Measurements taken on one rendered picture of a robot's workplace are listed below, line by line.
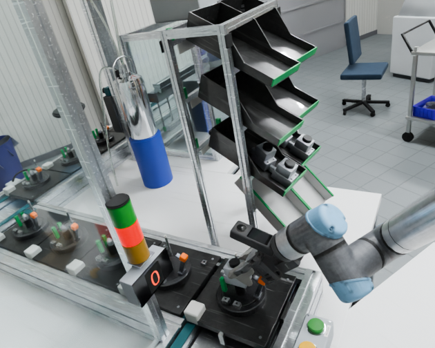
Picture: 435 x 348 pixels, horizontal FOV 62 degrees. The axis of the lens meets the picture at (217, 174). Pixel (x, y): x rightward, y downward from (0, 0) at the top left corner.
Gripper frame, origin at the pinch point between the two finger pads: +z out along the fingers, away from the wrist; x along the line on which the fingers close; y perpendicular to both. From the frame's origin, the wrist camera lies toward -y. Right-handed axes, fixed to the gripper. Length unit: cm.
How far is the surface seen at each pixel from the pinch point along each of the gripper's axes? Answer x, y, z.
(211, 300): -4.4, 3.3, 12.8
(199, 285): -1.1, -1.0, 17.3
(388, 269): 119, 98, 54
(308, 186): 46.8, 6.4, -1.8
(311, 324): -1.9, 22.6, -7.7
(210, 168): 78, -24, 57
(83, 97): 241, -208, 288
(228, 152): 23.2, -22.4, -7.5
